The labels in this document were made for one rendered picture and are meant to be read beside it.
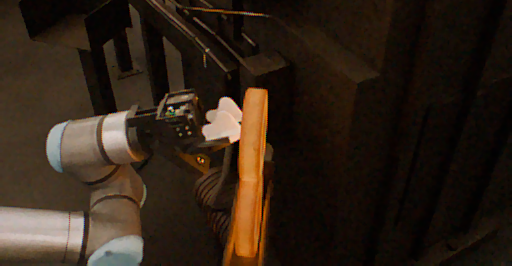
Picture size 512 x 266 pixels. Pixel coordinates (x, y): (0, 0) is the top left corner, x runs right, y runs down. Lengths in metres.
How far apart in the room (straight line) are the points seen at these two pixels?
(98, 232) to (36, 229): 0.10
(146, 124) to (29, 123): 1.60
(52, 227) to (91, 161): 0.12
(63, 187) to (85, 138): 1.18
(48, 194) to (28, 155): 0.26
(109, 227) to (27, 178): 1.28
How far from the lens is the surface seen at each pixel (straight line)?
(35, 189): 2.10
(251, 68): 1.11
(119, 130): 0.86
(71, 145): 0.91
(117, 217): 0.91
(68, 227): 0.89
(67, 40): 1.72
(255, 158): 0.78
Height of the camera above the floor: 1.42
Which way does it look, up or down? 40 degrees down
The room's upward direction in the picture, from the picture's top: straight up
